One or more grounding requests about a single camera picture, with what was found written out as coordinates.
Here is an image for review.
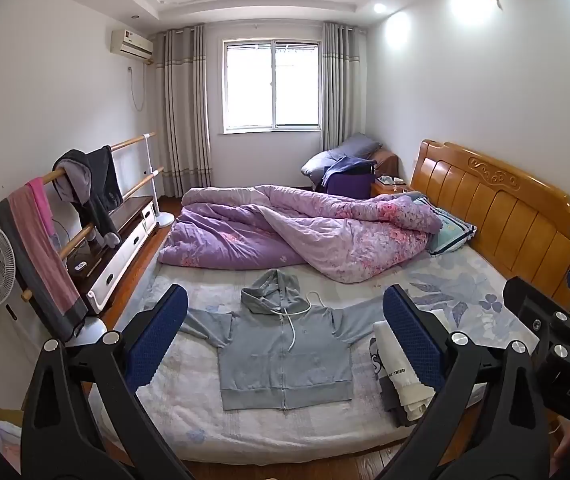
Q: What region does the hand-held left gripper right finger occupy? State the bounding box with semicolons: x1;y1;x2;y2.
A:
382;285;551;480

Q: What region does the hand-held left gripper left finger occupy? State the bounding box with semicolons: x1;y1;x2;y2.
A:
21;284;191;480

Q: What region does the grey-blue zip hoodie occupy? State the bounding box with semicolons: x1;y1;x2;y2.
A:
180;268;391;412

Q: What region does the white folded garment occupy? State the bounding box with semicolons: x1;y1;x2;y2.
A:
372;317;438;421

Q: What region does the bed with floral sheet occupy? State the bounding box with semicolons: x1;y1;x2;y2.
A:
100;245;511;453

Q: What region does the teal striped pillow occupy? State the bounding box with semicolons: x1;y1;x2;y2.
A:
412;197;477;256

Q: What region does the white and brown cabinet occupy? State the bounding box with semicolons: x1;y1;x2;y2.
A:
62;195;160;315

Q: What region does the wooden headboard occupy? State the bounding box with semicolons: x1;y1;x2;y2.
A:
410;139;570;306

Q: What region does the purple floral quilt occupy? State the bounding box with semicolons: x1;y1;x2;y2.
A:
157;185;442;285

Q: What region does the grey pink striped blanket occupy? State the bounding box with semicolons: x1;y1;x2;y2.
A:
0;185;90;343

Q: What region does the wooden nightstand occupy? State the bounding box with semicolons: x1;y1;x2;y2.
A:
370;180;413;198

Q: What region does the dark grey hanging jacket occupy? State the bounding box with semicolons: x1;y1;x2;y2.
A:
52;145;124;250

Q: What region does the purple suitcase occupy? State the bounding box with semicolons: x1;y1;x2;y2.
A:
326;160;377;200

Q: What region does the brown armchair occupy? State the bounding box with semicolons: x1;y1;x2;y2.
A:
372;149;400;183

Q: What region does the pink towel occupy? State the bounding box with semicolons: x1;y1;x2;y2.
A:
24;177;58;238

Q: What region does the blue cloth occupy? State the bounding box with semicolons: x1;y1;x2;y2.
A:
322;156;376;186

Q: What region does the grey-blue pillow pile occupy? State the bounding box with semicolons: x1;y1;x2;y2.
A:
301;133;383;181

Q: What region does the grey striped curtain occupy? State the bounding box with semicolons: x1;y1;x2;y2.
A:
321;21;368;151
152;26;213;198

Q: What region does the window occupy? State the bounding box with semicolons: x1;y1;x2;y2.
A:
221;39;322;133

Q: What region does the white air conditioner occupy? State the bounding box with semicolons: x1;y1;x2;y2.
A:
111;29;155;61

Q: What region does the wooden rail clothes rack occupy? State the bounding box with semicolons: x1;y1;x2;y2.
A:
0;132;176;346

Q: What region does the air conditioner cord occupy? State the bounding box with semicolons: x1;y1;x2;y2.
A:
127;62;146;112

